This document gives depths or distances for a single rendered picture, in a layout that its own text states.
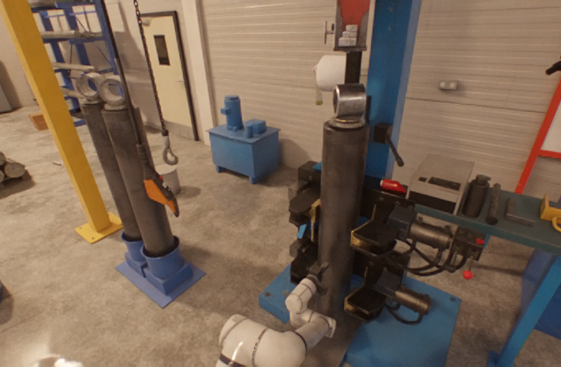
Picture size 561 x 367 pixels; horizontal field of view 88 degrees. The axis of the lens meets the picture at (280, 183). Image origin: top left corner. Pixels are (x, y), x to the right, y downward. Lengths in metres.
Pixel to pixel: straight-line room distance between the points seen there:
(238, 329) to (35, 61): 2.68
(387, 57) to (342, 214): 0.84
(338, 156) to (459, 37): 2.12
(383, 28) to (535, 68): 1.78
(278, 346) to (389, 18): 1.51
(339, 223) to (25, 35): 2.73
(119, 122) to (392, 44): 1.58
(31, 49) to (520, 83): 3.96
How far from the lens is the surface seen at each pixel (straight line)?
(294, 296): 1.54
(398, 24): 1.70
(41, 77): 3.19
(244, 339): 1.09
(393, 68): 1.72
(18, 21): 3.17
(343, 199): 1.48
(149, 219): 2.30
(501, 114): 3.31
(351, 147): 1.36
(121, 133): 2.05
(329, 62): 2.35
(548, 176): 3.49
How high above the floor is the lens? 1.90
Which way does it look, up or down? 29 degrees down
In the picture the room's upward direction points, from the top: 2 degrees counter-clockwise
